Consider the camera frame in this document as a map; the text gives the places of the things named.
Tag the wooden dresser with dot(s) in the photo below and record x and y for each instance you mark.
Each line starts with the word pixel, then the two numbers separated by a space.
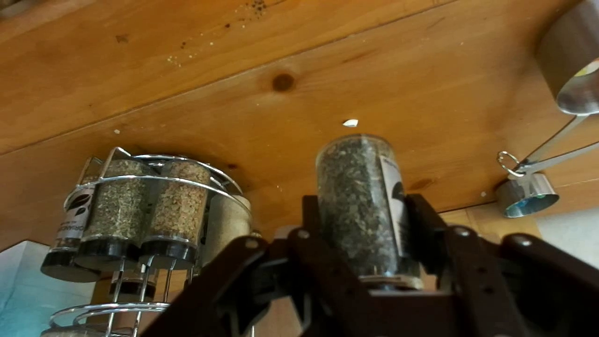
pixel 260 86

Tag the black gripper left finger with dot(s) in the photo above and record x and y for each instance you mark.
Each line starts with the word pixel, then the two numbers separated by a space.
pixel 239 286

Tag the large steel measuring cup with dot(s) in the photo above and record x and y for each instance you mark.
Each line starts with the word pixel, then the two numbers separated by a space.
pixel 568 58

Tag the chrome rotating spice rack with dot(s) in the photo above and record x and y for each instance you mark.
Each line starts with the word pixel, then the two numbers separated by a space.
pixel 144 224

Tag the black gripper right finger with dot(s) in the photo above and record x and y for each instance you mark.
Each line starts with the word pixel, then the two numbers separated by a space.
pixel 522 286

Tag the spice bottle black cap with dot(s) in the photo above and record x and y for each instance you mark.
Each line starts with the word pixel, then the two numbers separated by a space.
pixel 364 213

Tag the small steel measuring cup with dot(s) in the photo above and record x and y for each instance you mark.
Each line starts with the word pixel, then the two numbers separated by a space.
pixel 527 189

